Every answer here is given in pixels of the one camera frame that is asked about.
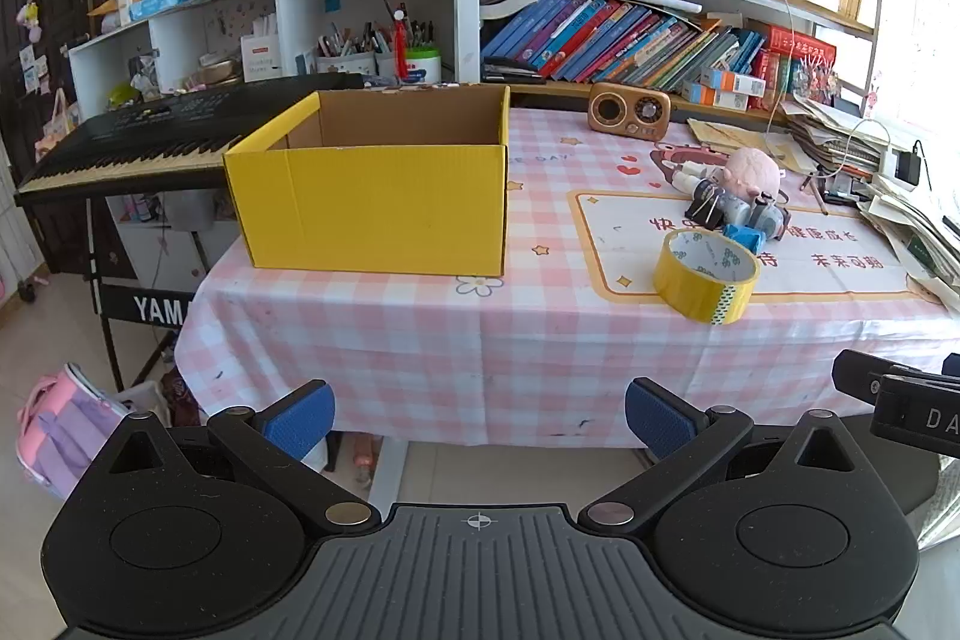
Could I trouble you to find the black binder clip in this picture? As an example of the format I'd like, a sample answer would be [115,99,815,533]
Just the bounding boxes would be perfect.
[688,188,725,230]

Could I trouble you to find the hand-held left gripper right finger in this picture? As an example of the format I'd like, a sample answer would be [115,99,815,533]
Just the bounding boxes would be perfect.
[581,377,871,530]

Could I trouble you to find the black electronic keyboard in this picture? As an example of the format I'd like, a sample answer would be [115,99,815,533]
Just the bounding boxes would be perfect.
[13,74,368,208]

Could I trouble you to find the grey toy car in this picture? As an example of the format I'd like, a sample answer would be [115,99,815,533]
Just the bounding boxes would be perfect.
[721,194,790,244]

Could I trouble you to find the red thick dictionary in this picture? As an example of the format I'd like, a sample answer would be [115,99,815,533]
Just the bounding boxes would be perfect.
[750,21,837,109]

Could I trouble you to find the blue small block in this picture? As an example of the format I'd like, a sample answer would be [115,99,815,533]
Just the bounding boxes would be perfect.
[724,224,767,253]

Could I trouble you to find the blue tissue pack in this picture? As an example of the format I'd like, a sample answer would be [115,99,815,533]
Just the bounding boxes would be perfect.
[129,0,192,21]

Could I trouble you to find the white pen holder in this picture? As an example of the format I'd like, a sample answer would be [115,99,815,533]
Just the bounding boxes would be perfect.
[315,21,376,79]

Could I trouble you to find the yellow cardboard box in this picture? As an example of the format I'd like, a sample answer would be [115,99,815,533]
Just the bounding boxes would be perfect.
[223,83,512,277]

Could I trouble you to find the pink wall poster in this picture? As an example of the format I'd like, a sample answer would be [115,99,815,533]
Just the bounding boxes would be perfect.
[904,0,960,124]

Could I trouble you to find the black stapler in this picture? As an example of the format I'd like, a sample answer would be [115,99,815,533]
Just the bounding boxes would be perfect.
[484,56,547,85]

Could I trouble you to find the black keyboard stand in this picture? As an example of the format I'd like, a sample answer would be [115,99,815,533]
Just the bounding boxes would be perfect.
[86,197,226,393]

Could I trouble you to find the row of leaning blue books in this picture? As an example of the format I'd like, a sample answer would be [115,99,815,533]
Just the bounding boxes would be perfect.
[480,0,766,94]

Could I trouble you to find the wooden retro radio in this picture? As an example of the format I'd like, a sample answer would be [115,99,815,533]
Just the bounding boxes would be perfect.
[587,83,672,135]

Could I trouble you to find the stack of papers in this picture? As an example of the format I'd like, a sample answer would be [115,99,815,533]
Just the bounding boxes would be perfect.
[780,92,960,311]

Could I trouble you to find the white carton with red label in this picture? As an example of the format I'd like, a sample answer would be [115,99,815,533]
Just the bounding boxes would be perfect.
[240,34,284,82]

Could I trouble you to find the pink purple backpack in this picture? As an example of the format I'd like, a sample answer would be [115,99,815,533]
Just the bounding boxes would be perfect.
[16,362,132,498]

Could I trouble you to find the white charging cable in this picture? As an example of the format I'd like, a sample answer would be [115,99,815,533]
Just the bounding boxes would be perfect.
[761,0,895,178]

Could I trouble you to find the green lid canister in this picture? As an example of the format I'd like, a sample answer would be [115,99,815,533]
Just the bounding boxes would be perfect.
[405,47,442,84]

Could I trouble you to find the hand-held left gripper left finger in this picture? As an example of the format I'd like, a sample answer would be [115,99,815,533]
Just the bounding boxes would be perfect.
[90,380,380,530]

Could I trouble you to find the cartoon acrylic charms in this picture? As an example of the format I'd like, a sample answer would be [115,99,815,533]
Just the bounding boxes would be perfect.
[791,62,841,101]

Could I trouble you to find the yellow paper booklet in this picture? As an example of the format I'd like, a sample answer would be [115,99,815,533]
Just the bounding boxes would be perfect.
[686,117,818,172]

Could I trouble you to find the pink plush toy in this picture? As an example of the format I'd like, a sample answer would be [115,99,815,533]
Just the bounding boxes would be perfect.
[720,147,787,199]

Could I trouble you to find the yellow tape roll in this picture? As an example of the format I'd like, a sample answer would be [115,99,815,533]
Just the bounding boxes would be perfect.
[652,227,761,326]

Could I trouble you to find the black power adapter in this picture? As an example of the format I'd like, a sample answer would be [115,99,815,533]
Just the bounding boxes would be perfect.
[896,141,927,187]

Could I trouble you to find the orange white box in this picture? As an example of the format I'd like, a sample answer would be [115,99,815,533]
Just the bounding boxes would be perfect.
[701,68,767,95]
[681,83,751,110]

